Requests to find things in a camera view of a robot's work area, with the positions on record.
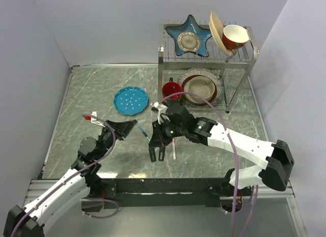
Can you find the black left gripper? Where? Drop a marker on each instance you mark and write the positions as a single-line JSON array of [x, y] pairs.
[[121, 130]]

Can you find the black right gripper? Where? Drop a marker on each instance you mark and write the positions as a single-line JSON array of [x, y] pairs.
[[158, 137]]

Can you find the black green-tipped highlighter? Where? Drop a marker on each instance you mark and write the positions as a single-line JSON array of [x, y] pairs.
[[152, 154]]

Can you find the white pink-tipped marker pen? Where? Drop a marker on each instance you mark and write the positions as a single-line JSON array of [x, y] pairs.
[[174, 149]]

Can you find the black orange-tipped highlighter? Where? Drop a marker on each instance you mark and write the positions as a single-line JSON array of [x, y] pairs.
[[162, 152]]

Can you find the clear blue pen cap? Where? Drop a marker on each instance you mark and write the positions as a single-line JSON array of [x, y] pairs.
[[141, 129]]

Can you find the blue pen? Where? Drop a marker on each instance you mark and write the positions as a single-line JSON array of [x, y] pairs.
[[147, 137]]

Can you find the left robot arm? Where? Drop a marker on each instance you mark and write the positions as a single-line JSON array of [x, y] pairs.
[[80, 181]]

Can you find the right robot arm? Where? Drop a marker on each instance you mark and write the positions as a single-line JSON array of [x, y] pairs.
[[273, 162]]

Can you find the blue polka dot plate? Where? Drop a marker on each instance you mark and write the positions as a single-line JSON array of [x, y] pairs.
[[131, 100]]

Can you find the dark floral red mug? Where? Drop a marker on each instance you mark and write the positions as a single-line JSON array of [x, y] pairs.
[[169, 89]]

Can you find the beige bowl on lower shelf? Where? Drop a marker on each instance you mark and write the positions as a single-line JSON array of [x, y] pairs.
[[200, 85]]

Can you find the dark red plate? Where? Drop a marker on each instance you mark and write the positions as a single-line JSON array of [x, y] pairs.
[[194, 99]]

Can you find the patterned glass plate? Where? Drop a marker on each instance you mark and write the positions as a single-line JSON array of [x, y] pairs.
[[216, 77]]

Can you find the stainless steel dish rack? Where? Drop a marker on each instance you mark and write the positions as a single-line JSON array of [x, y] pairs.
[[233, 71]]

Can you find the blue star-shaped dish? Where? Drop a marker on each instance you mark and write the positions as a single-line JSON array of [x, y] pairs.
[[189, 37]]

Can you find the cream plate on rack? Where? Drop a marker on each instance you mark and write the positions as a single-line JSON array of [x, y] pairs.
[[216, 28]]

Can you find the red and white bowl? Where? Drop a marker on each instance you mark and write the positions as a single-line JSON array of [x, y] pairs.
[[234, 36]]

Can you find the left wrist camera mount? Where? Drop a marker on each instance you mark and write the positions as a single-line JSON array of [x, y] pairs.
[[92, 119]]

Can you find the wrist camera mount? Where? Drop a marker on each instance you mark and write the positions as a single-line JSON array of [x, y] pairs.
[[159, 109], [92, 119]]

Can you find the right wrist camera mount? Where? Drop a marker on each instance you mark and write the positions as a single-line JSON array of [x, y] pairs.
[[159, 109]]

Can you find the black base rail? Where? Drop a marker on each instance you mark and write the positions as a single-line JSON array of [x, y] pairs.
[[129, 200]]

